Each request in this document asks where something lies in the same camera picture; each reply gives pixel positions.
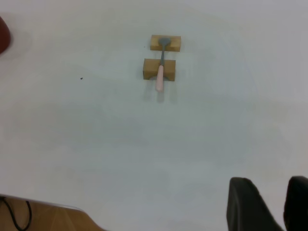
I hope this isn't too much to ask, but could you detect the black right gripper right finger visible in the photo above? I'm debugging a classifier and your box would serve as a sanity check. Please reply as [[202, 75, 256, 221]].
[[283, 176, 308, 231]]

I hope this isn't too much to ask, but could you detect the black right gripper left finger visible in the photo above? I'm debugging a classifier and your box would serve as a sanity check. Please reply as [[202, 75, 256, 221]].
[[226, 177, 285, 231]]

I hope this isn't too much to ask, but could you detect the pink handled grey spoon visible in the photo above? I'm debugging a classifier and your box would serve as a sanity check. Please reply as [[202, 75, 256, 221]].
[[155, 38, 172, 93]]

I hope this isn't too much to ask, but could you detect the red ceramic cup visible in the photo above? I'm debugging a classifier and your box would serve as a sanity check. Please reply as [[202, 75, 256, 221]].
[[0, 16, 12, 55]]

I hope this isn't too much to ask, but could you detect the arched wooden block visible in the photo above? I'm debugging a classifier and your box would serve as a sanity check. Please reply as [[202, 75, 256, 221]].
[[142, 58, 177, 82]]

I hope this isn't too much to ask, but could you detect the flat rectangular wooden block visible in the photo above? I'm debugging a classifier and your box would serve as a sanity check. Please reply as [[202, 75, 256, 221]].
[[150, 34, 182, 52]]

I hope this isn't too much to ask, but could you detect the thin black cable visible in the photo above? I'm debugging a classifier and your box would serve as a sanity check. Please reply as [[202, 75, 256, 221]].
[[0, 195, 33, 231]]

